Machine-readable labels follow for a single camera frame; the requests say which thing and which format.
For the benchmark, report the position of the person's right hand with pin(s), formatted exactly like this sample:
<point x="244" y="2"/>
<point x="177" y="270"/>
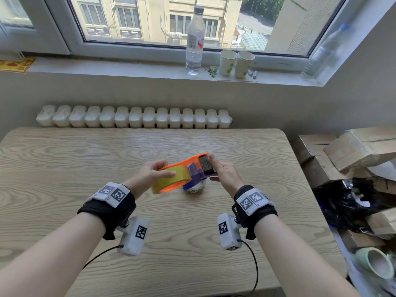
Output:
<point x="229" y="177"/>

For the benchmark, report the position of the person's left hand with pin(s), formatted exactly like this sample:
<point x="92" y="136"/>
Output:
<point x="142" y="179"/>

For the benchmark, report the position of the person's right thumb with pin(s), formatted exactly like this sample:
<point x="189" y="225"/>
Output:
<point x="215" y="178"/>

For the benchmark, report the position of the person's left thumb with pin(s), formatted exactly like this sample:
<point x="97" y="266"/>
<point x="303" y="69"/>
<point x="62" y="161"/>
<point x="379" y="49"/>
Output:
<point x="165" y="174"/>

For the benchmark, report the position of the yellow tape roll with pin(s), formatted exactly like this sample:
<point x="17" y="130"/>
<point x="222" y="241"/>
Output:
<point x="173" y="179"/>

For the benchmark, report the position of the orange tape dispenser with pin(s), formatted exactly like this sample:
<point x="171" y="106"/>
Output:
<point x="193" y="170"/>

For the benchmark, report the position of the person's left forearm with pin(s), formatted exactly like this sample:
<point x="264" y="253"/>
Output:
<point x="52" y="256"/>

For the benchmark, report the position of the person's right forearm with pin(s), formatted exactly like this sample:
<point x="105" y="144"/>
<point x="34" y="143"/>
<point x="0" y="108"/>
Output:
<point x="297" y="259"/>

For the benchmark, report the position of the white marker tag block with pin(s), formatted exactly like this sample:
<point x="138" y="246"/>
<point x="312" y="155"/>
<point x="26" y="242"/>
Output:
<point x="252" y="200"/>
<point x="112" y="193"/>

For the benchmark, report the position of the white radiator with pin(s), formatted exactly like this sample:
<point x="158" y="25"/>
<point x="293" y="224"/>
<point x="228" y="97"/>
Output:
<point x="133" y="117"/>

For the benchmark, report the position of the wooden table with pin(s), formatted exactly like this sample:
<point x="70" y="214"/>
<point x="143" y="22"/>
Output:
<point x="92" y="170"/>

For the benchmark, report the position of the flat cardboard box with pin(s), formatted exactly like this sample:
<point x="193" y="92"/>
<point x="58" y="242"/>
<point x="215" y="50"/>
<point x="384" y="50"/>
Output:
<point x="309" y="146"/>

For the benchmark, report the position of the marker pens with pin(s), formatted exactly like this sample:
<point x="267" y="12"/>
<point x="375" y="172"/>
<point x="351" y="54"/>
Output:
<point x="252" y="73"/>

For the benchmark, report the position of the white paper cup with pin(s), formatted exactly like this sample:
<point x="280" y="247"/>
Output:
<point x="227" y="62"/>
<point x="243" y="64"/>

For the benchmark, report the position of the black plastic bag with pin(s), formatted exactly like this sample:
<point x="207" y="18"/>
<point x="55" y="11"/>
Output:
<point x="343" y="204"/>

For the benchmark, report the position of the clear plastic bottle grey cap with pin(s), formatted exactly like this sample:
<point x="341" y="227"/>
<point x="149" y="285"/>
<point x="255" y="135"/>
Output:
<point x="195" y="40"/>

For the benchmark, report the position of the large cardboard box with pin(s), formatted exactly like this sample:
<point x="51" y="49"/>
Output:
<point x="359" y="148"/>

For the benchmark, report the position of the clear plastic bottle blue cap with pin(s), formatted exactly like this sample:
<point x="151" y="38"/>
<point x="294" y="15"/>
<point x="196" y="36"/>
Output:
<point x="324" y="54"/>

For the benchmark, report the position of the white paper sheet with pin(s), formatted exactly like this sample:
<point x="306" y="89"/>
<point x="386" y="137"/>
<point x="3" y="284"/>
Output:
<point x="385" y="171"/>

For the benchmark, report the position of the small cardboard box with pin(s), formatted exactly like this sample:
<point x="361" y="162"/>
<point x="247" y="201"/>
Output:
<point x="383" y="221"/>

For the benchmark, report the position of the pale green tape roll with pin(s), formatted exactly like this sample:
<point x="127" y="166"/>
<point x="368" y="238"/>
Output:
<point x="372" y="262"/>

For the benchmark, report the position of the yellow printed paper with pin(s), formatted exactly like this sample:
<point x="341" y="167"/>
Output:
<point x="15" y="64"/>

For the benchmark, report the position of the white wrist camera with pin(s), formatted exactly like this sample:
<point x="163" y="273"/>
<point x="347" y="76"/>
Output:
<point x="228" y="231"/>
<point x="134" y="235"/>

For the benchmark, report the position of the white window frame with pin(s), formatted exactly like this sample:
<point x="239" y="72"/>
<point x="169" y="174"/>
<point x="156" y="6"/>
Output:
<point x="62" y="37"/>

